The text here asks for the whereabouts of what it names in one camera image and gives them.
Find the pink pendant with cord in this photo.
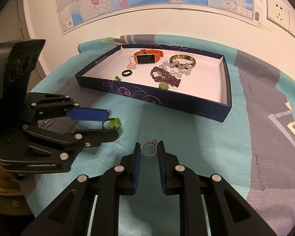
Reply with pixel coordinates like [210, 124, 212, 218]
[126, 56, 139, 70]

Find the grey door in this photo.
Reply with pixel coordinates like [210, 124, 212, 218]
[13, 0, 51, 80]

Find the green stone ring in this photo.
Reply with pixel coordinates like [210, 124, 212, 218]
[102, 118, 121, 131]

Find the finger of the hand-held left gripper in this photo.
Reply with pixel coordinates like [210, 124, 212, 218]
[23, 92, 109, 122]
[22, 124, 119, 164]

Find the gold bangle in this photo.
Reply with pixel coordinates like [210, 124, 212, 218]
[169, 55, 196, 68]

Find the silver ring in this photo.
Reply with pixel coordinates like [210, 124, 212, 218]
[141, 140, 159, 158]

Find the orange smart band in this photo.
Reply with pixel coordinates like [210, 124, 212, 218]
[133, 49, 165, 65]

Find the teal printed blanket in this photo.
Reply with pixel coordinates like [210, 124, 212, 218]
[22, 34, 295, 236]

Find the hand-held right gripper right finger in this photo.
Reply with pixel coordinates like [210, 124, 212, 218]
[157, 141, 277, 236]

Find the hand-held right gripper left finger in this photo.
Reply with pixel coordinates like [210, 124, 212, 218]
[21, 142, 141, 236]

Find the clear crystal bead bracelet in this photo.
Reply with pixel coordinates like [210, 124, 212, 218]
[160, 60, 193, 78]

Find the purple bead bracelet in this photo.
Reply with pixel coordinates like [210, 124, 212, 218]
[150, 66, 182, 88]

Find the dark blue shallow box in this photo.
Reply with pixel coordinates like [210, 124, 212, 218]
[74, 43, 233, 123]

